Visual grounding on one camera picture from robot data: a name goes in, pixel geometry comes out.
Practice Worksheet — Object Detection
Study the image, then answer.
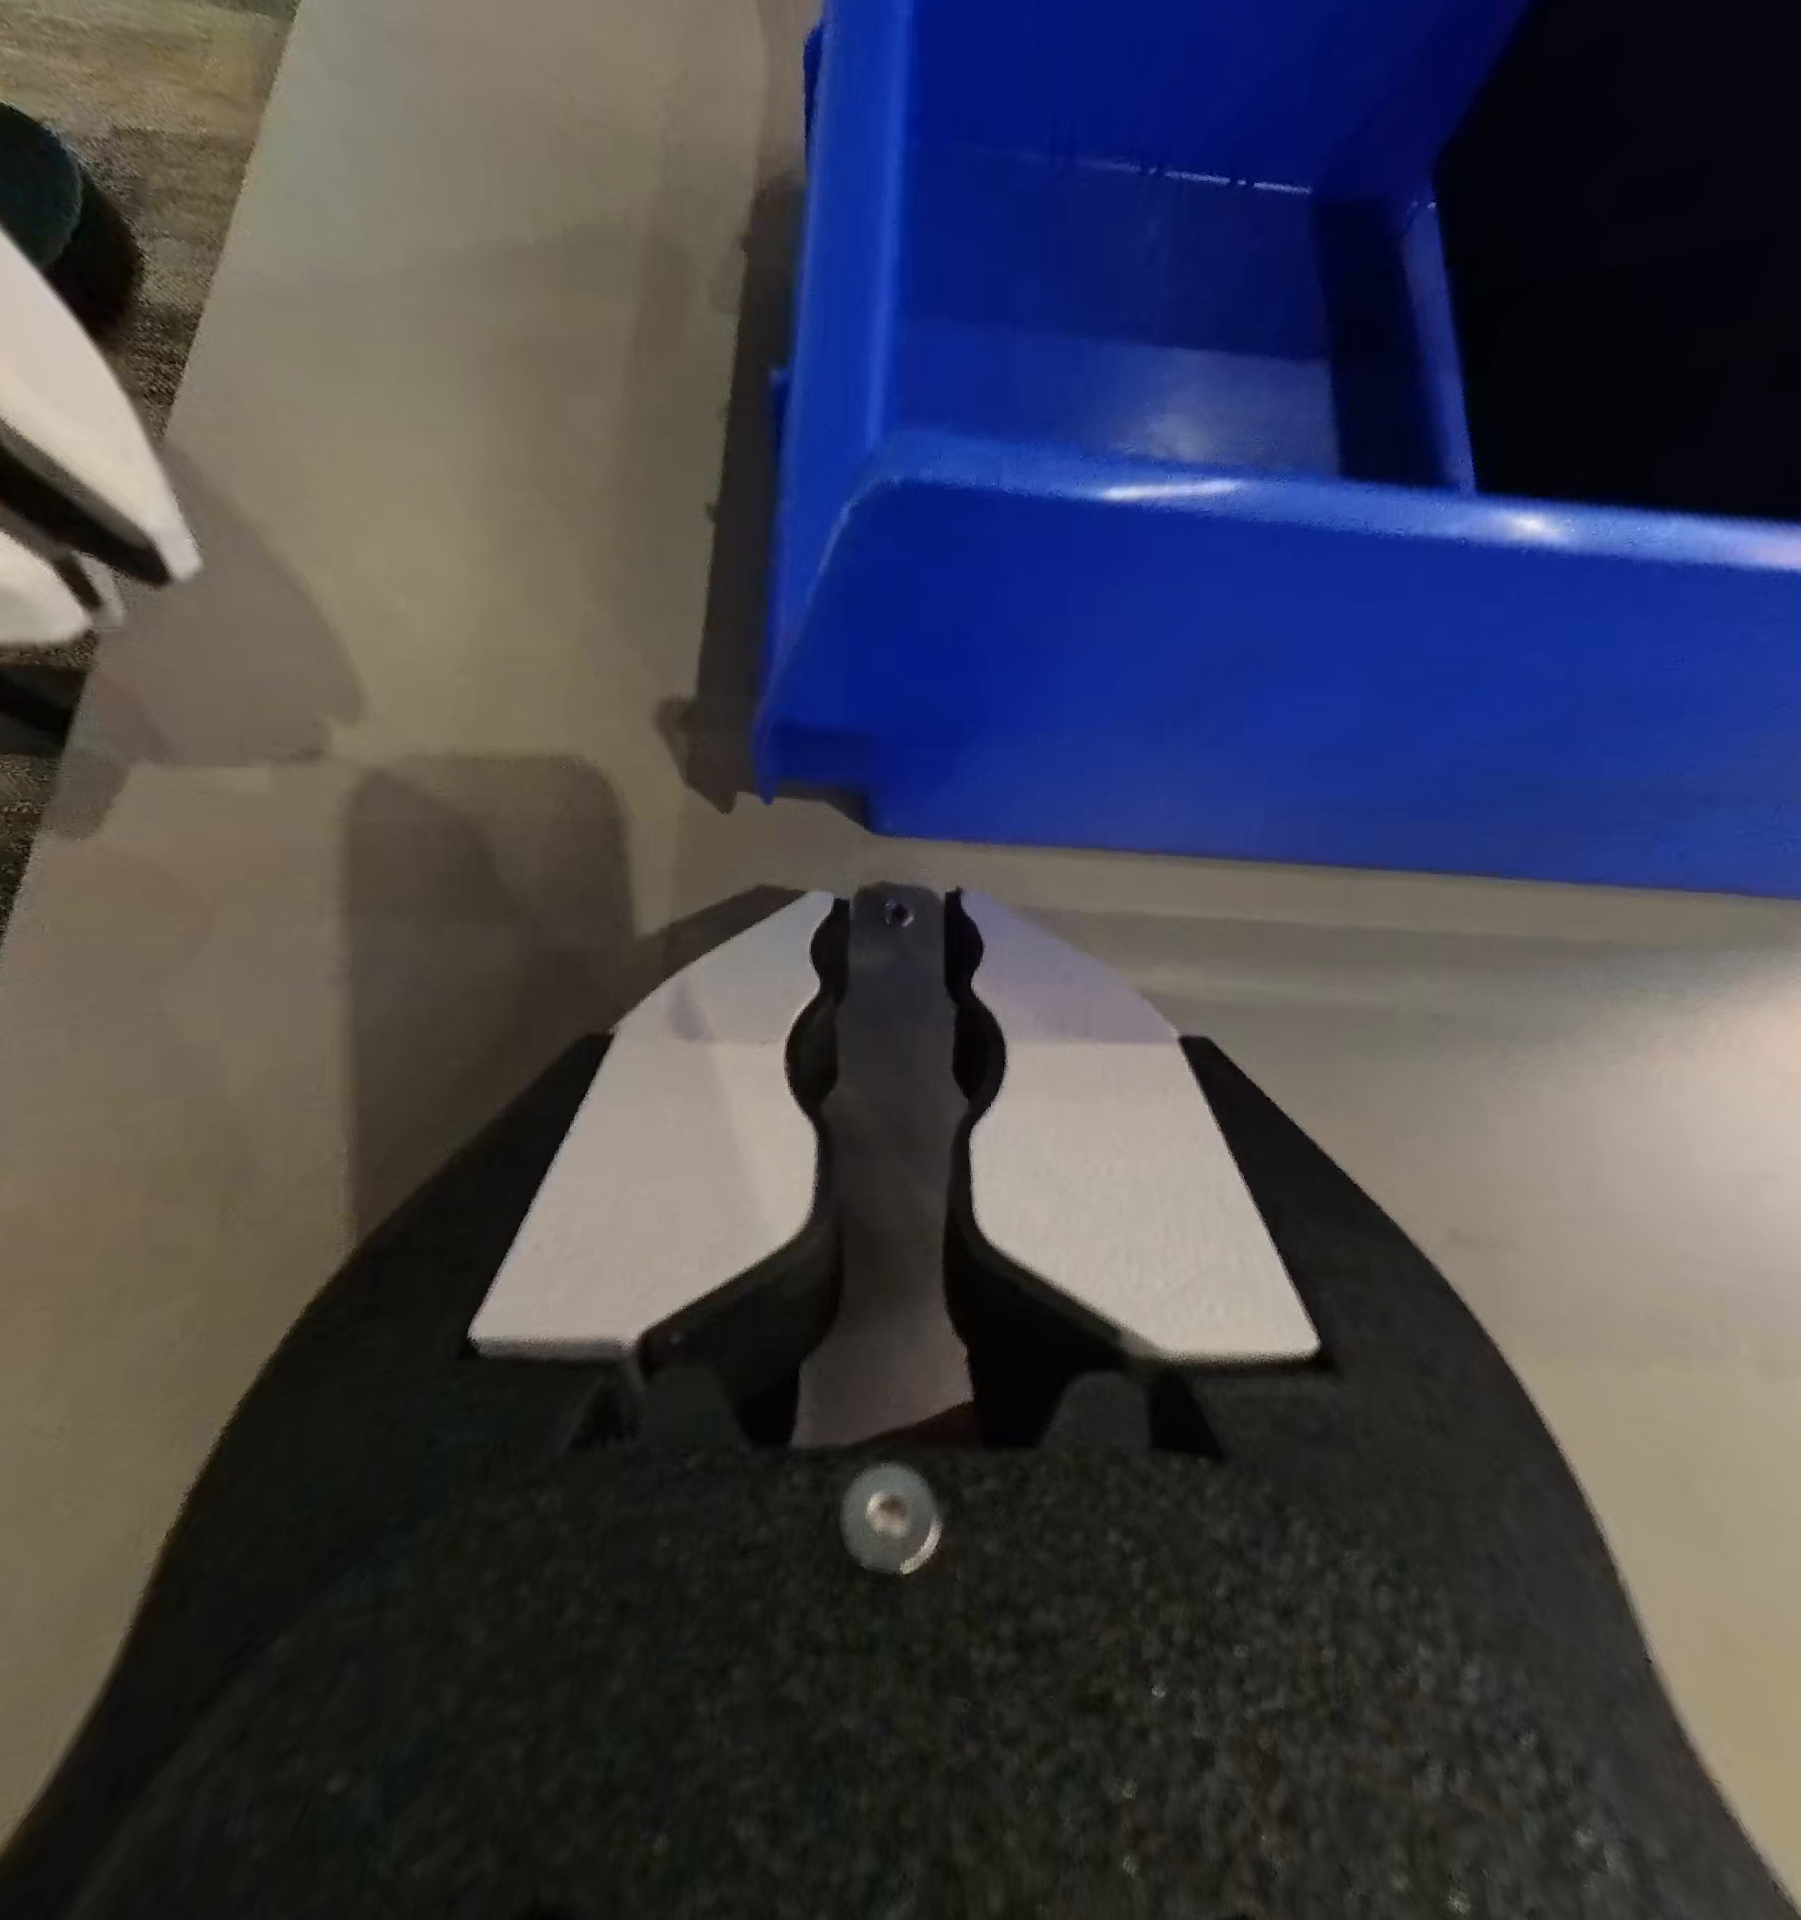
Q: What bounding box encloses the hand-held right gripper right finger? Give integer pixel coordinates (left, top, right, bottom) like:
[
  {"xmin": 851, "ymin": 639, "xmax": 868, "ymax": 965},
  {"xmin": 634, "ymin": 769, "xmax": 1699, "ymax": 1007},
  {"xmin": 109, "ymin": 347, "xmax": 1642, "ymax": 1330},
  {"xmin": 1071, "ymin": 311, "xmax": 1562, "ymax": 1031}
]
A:
[{"xmin": 945, "ymin": 887, "xmax": 1323, "ymax": 1449}]

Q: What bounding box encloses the black round stand base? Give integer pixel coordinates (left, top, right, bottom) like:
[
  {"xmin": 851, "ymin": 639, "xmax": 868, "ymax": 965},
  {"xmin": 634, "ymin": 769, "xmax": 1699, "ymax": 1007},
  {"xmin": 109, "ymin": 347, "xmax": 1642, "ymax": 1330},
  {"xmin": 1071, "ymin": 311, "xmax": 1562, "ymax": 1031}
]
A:
[{"xmin": 0, "ymin": 91, "xmax": 143, "ymax": 339}]

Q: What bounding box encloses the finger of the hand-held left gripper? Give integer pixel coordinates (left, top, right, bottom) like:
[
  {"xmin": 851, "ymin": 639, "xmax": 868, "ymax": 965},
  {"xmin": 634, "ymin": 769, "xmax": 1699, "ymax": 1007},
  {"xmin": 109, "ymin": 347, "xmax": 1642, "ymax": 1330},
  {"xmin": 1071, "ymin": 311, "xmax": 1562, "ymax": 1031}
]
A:
[
  {"xmin": 0, "ymin": 149, "xmax": 205, "ymax": 589},
  {"xmin": 0, "ymin": 449, "xmax": 124, "ymax": 652}
]

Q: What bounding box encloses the blue plastic bin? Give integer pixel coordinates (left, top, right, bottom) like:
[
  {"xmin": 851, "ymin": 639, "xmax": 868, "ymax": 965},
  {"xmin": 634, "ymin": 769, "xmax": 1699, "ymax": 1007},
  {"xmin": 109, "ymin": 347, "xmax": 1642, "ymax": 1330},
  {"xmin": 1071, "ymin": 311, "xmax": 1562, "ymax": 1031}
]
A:
[{"xmin": 751, "ymin": 0, "xmax": 1801, "ymax": 905}]

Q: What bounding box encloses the black bin divider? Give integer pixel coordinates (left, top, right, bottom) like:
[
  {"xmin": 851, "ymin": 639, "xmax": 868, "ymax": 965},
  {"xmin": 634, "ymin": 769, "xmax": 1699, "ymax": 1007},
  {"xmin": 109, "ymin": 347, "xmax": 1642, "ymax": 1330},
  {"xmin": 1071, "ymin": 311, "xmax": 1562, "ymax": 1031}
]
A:
[{"xmin": 1433, "ymin": 0, "xmax": 1801, "ymax": 530}]

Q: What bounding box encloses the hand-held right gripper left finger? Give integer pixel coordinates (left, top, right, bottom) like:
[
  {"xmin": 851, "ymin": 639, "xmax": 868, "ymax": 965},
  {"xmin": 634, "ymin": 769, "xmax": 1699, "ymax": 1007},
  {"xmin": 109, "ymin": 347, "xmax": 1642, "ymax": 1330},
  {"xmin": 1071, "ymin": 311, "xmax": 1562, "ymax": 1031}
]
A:
[{"xmin": 467, "ymin": 887, "xmax": 856, "ymax": 1446}]

